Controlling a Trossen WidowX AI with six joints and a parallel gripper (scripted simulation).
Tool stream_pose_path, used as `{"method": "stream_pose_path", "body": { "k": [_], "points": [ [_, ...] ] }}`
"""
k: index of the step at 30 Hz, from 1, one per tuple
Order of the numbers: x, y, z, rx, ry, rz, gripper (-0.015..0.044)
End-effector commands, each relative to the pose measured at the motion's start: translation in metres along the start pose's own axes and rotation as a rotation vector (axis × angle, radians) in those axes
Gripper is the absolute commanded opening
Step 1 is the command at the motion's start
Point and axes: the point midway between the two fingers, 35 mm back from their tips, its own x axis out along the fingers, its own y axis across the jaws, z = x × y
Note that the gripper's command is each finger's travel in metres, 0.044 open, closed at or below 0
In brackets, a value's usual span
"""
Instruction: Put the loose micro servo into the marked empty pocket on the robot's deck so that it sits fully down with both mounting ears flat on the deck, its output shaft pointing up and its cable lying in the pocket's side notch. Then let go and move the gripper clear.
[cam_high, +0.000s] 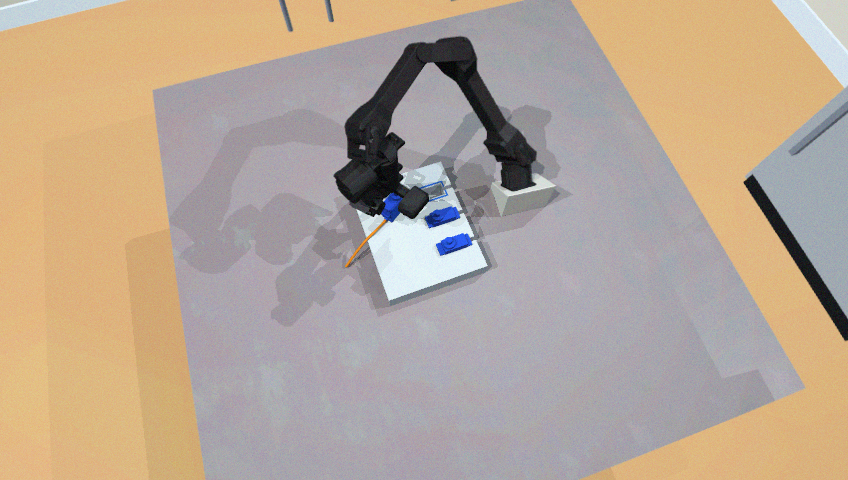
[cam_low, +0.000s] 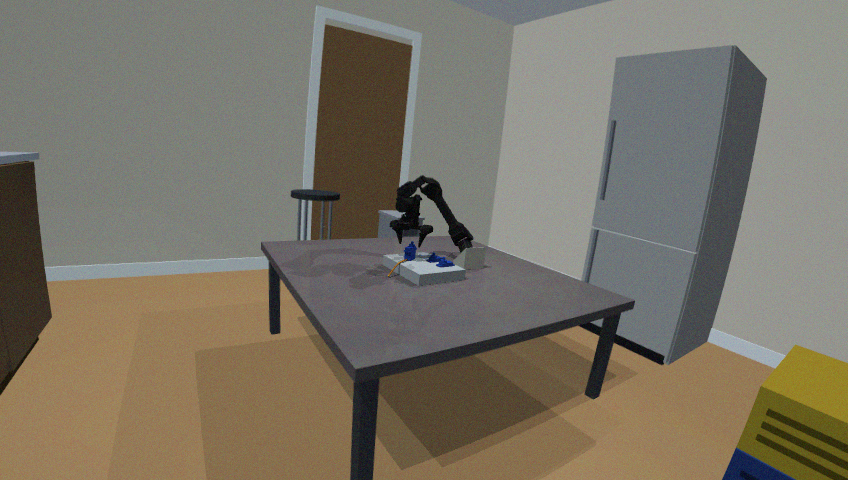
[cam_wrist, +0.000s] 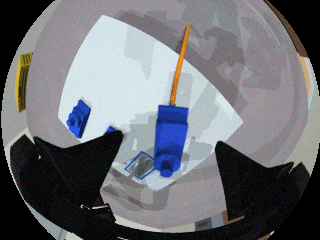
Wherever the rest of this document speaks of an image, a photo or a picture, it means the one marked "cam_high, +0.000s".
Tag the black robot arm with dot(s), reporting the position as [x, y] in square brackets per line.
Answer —
[369, 124]

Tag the white flat rectangular panel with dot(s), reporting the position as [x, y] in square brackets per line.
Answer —
[436, 249]

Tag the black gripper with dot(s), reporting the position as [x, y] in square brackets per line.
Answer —
[413, 201]

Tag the blue micro servo with orange cable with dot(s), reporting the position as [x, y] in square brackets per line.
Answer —
[390, 212]

